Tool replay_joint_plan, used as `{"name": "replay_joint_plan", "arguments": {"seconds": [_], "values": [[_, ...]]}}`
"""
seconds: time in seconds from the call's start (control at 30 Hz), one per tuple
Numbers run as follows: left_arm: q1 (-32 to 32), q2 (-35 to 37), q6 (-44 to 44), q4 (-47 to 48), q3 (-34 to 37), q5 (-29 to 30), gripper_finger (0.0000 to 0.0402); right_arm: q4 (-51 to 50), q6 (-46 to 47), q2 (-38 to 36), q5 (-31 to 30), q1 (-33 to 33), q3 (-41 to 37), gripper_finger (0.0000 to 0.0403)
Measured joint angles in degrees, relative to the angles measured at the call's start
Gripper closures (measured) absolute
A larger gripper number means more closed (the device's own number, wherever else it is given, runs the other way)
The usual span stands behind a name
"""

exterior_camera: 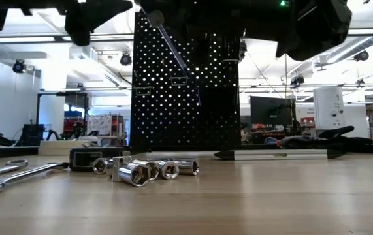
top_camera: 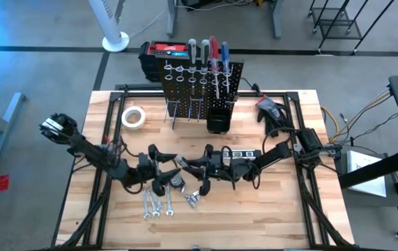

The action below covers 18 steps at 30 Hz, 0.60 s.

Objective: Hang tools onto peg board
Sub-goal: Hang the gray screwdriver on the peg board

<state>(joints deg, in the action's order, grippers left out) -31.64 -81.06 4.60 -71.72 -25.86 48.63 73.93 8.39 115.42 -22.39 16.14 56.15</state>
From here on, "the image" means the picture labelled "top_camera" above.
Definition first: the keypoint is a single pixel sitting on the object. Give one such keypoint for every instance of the grey blue bench frame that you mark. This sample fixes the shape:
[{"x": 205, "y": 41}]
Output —
[{"x": 10, "y": 118}]

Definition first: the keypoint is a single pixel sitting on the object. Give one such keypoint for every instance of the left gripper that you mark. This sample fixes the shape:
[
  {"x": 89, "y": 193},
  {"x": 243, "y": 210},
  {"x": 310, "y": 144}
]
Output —
[{"x": 143, "y": 171}]

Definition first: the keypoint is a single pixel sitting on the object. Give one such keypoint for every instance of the white tape roll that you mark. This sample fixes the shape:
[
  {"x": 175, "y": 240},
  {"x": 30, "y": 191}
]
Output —
[{"x": 125, "y": 120}]

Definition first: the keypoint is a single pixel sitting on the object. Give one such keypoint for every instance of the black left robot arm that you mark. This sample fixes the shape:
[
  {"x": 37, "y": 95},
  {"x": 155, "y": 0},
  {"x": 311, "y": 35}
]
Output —
[{"x": 87, "y": 150}]

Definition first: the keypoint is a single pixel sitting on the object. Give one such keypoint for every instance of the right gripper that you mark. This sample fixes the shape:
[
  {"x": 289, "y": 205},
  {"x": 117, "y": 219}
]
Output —
[{"x": 223, "y": 171}]

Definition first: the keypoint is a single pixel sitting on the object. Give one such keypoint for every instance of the black aluminium table frame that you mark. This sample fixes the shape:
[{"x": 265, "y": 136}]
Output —
[{"x": 139, "y": 93}]

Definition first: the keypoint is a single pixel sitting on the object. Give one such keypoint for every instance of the grey cart base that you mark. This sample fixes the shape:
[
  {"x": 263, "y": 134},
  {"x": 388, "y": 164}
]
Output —
[{"x": 366, "y": 204}]

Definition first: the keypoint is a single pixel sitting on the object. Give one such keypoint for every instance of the black perforated pegboard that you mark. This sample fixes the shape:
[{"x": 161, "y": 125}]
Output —
[{"x": 207, "y": 104}]

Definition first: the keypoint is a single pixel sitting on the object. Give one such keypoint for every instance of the white booklet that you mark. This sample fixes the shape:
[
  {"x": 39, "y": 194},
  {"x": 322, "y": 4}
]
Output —
[{"x": 359, "y": 161}]

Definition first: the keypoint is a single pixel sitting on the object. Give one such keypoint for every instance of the black plastic pegboard bin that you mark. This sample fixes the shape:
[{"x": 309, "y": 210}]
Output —
[{"x": 218, "y": 122}]

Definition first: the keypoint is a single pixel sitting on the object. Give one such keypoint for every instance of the black grey tape measure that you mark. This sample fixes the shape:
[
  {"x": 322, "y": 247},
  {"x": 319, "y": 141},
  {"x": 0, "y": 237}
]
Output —
[{"x": 177, "y": 182}]

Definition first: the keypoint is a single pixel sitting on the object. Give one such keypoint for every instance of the red black toolbox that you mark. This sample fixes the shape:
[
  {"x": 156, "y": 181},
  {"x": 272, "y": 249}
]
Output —
[{"x": 164, "y": 47}]

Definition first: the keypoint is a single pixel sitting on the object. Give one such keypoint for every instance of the white tower fan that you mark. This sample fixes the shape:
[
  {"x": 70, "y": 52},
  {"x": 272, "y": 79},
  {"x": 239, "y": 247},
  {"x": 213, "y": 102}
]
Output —
[{"x": 106, "y": 17}]

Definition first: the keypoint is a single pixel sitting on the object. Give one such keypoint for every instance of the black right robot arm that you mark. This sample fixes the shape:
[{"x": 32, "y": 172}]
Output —
[{"x": 272, "y": 157}]

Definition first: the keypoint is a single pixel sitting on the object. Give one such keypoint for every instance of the grey desk leg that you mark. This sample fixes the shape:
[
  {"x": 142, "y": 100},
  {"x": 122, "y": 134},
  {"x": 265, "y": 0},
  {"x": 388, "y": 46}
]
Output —
[
  {"x": 277, "y": 21},
  {"x": 173, "y": 21}
]

